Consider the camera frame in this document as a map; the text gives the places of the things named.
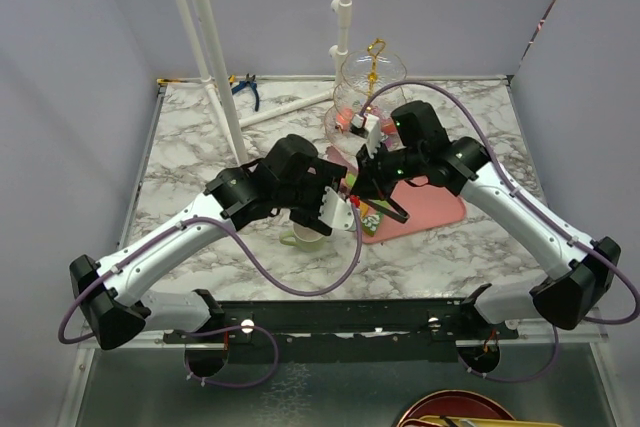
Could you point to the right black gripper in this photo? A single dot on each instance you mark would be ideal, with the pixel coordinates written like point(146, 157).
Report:
point(369, 183)

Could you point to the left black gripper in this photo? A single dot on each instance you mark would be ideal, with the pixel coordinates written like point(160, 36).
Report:
point(329, 176)

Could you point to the toy green cake slice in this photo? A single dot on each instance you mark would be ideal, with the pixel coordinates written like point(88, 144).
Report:
point(371, 223)

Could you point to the three-tier glass dessert stand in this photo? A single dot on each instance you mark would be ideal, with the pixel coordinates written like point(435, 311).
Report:
point(363, 73)

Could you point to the pink serving tray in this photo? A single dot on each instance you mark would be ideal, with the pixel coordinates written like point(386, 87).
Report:
point(429, 207)

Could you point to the pink-handled metal tongs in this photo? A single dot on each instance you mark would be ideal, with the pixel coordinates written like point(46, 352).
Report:
point(389, 208)

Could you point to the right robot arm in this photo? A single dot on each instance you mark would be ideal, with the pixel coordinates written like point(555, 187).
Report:
point(576, 266)

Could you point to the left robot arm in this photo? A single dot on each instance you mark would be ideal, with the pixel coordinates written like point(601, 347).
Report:
point(115, 293)

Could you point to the toy green macaron upper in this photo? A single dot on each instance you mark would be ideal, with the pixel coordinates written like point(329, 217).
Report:
point(350, 180)

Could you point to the green mug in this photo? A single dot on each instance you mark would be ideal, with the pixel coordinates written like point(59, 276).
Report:
point(303, 238)

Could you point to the red round tray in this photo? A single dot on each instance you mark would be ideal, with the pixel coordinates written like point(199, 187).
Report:
point(456, 403)

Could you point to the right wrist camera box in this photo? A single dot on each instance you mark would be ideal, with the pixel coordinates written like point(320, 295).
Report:
point(367, 126)

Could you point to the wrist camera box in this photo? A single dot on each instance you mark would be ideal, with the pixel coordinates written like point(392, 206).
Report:
point(367, 126)
point(336, 211)

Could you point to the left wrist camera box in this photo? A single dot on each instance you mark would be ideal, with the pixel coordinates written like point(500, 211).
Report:
point(336, 211)

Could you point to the aluminium rail base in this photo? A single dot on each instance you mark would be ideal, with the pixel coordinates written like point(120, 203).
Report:
point(439, 319)

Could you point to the yellow-handled tool at wall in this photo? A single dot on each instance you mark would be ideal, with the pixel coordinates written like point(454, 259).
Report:
point(167, 81)

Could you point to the white pvc pipe frame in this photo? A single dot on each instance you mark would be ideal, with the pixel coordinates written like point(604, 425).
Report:
point(279, 37)

